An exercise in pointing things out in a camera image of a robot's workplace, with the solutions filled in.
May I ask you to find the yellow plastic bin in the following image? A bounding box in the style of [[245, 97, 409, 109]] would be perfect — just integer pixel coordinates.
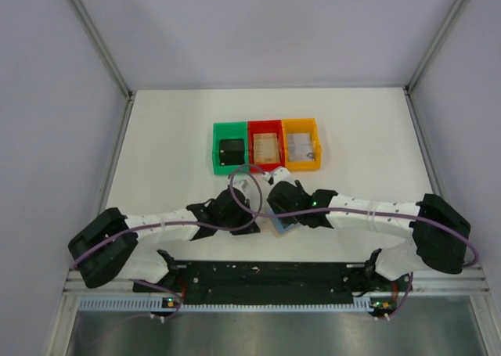
[[281, 118, 322, 171]]

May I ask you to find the right aluminium frame post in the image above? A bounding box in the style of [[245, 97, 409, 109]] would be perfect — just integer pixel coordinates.
[[405, 0, 470, 95]]

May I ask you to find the aluminium frame post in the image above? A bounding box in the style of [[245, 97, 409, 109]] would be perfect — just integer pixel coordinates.
[[405, 0, 470, 95], [68, 0, 133, 99]]

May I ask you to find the red plastic bin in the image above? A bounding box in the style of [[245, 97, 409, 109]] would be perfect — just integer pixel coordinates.
[[247, 120, 285, 171]]

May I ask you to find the left aluminium frame post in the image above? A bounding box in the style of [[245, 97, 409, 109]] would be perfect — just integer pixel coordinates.
[[68, 0, 133, 99]]

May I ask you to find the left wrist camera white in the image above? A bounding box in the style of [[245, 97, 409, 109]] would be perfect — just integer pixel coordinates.
[[227, 175, 249, 192]]

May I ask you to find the silver cards stack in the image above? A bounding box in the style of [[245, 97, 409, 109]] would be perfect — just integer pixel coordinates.
[[287, 133, 315, 163]]

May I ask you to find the grey slotted cable duct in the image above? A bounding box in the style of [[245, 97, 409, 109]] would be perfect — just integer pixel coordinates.
[[77, 295, 374, 313]]

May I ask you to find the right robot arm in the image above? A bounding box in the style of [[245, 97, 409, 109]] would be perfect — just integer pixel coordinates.
[[267, 181, 470, 281]]

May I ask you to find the black cards stack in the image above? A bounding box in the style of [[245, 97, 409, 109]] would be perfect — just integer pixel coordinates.
[[218, 138, 246, 167]]

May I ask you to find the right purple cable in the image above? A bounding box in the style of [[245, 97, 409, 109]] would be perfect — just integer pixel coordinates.
[[229, 163, 481, 321]]

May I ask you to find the green plastic bin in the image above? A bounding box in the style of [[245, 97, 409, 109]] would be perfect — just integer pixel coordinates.
[[212, 121, 249, 175]]

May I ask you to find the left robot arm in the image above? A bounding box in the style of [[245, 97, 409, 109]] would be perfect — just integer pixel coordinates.
[[68, 188, 260, 289]]

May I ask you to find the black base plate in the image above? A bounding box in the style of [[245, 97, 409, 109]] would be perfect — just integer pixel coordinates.
[[159, 261, 410, 305]]

